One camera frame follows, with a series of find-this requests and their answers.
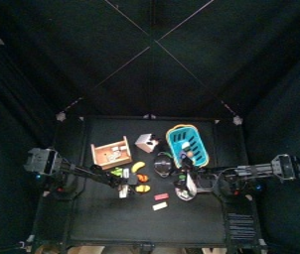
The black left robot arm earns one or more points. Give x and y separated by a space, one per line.
82 172

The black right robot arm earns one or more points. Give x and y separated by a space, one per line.
255 171

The brown toy egg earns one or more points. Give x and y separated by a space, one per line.
189 154

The yellow orange toy food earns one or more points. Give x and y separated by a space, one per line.
142 188

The yellow toy banana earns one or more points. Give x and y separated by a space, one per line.
138 166

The lime green plastic toy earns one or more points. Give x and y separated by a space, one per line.
181 177

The black oval bowl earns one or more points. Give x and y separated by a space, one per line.
162 165

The teal slotted plastic basket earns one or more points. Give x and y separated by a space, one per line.
174 139

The pink rectangular block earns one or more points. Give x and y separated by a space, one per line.
161 196

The white toy pieces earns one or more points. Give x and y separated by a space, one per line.
115 154

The white rectangular block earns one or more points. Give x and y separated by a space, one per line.
160 206

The open wooden box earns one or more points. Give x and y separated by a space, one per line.
95 154

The white cube toy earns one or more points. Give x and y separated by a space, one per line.
145 142

